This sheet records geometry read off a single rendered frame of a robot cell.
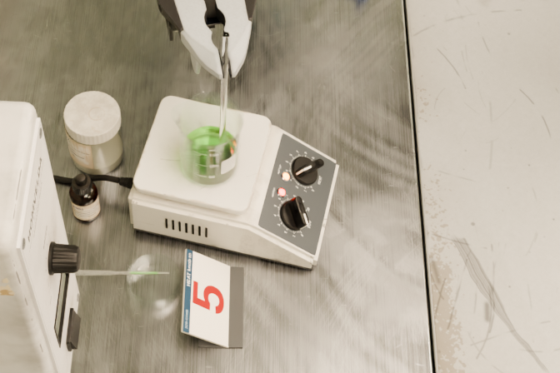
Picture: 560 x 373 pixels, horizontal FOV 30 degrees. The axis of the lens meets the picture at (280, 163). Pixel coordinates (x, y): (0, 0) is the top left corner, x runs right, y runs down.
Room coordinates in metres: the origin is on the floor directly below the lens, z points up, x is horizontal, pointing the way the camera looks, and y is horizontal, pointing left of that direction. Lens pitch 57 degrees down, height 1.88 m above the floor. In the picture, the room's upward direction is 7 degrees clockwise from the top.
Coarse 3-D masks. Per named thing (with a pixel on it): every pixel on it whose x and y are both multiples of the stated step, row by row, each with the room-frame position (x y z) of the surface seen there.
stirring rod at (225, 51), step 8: (224, 32) 0.56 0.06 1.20; (224, 40) 0.56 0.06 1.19; (224, 48) 0.56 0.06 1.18; (224, 56) 0.56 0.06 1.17; (224, 64) 0.56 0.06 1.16; (224, 72) 0.56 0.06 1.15; (224, 80) 0.56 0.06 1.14; (224, 88) 0.56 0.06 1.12; (224, 96) 0.56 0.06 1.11; (224, 104) 0.56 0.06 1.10; (224, 112) 0.56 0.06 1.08; (224, 120) 0.56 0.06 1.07; (224, 128) 0.56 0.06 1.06; (224, 136) 0.56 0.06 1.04
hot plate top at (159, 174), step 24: (168, 120) 0.61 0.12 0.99; (264, 120) 0.63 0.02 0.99; (168, 144) 0.58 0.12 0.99; (264, 144) 0.60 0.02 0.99; (144, 168) 0.55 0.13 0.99; (168, 168) 0.55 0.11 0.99; (240, 168) 0.56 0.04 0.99; (144, 192) 0.52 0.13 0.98; (168, 192) 0.52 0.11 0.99; (192, 192) 0.53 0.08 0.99; (216, 192) 0.53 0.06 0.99; (240, 192) 0.53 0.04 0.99
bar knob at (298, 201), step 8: (296, 200) 0.55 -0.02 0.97; (288, 208) 0.54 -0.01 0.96; (296, 208) 0.54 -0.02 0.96; (304, 208) 0.54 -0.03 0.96; (288, 216) 0.53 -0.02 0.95; (296, 216) 0.53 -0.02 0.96; (304, 216) 0.53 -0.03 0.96; (288, 224) 0.52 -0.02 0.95; (296, 224) 0.53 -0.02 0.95; (304, 224) 0.52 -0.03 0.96
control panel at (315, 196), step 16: (288, 144) 0.62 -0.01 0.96; (288, 160) 0.60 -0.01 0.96; (272, 176) 0.57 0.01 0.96; (320, 176) 0.60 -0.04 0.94; (272, 192) 0.55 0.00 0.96; (288, 192) 0.56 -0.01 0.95; (304, 192) 0.57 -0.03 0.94; (320, 192) 0.58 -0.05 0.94; (272, 208) 0.54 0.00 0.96; (320, 208) 0.56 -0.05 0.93; (272, 224) 0.52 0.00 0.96; (320, 224) 0.54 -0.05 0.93; (288, 240) 0.51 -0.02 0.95; (304, 240) 0.52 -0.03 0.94
